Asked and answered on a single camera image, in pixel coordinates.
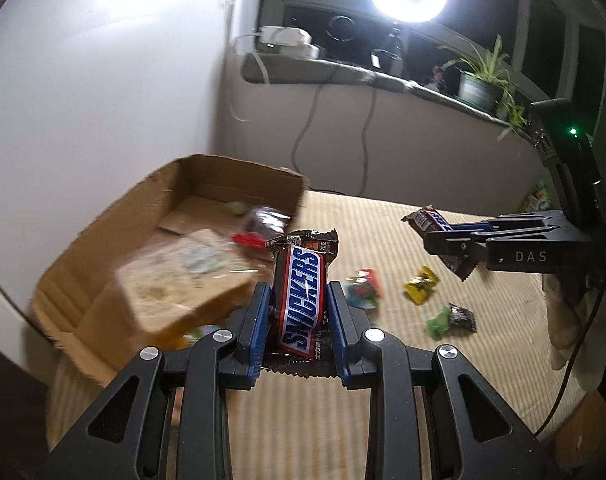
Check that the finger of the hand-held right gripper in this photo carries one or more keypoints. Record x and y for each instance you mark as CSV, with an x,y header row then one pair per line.
x,y
458,247
465,227

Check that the cardboard box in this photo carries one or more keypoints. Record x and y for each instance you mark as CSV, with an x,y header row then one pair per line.
x,y
133,200

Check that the brown chocolate bar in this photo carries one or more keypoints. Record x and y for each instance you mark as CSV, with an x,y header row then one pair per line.
x,y
425,220
298,300

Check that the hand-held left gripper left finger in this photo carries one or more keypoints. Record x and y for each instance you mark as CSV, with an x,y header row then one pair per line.
x,y
260,320

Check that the window with grey frames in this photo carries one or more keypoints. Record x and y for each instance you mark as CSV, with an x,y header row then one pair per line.
x,y
543,35

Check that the green printed bag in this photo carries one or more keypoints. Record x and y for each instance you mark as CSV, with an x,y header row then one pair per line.
x,y
535,200

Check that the striped yellow blanket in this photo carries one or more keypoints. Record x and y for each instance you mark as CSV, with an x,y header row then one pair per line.
x,y
508,350

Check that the small figurine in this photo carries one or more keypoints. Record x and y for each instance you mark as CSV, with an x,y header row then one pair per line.
x,y
437,80

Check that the yellow snack packet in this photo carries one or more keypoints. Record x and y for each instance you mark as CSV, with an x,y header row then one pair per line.
x,y
422,285

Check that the red and blue jelly packet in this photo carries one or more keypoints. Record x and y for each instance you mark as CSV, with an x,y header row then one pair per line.
x,y
363,290

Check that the small dark snack packet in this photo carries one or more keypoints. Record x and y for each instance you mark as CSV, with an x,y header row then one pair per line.
x,y
463,317

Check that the person's right forearm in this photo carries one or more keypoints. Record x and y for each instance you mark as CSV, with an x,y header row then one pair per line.
x,y
565,325

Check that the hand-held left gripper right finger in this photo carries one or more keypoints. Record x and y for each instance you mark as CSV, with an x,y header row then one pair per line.
x,y
335,320

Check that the clear zip bag of biscuits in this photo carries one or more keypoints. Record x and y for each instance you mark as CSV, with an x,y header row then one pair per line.
x,y
183,280

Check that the white wardrobe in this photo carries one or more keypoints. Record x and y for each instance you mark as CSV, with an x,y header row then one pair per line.
x,y
108,85

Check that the white electronic device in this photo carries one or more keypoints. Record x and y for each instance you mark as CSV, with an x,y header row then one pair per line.
x,y
283,35

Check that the clear bag of red dates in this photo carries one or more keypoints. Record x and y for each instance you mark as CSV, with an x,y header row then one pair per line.
x,y
268,220

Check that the potted spider plant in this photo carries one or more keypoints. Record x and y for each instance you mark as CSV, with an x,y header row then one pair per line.
x,y
475,90

